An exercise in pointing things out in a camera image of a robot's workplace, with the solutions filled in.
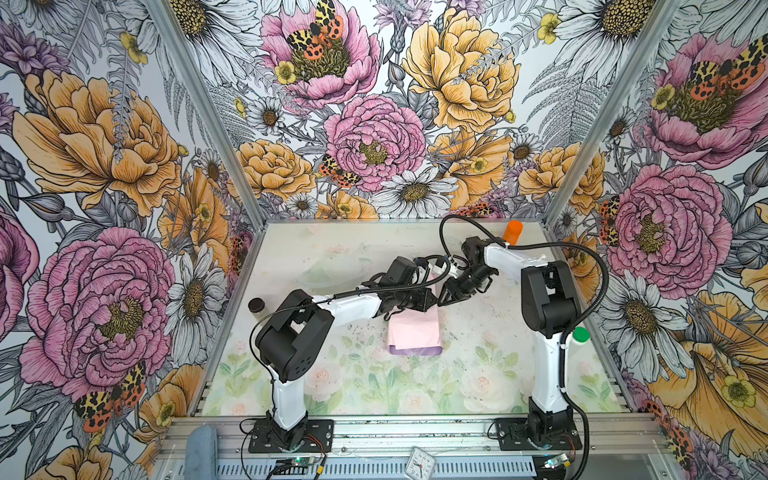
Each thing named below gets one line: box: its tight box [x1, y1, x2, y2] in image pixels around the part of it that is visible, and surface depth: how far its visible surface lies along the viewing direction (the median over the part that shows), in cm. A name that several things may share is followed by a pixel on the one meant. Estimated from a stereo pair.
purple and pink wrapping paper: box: [387, 303, 442, 356], surface depth 87 cm
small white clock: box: [404, 446, 437, 480], surface depth 70 cm
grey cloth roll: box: [184, 424, 219, 480], surface depth 71 cm
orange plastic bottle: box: [503, 220, 523, 246], surface depth 111 cm
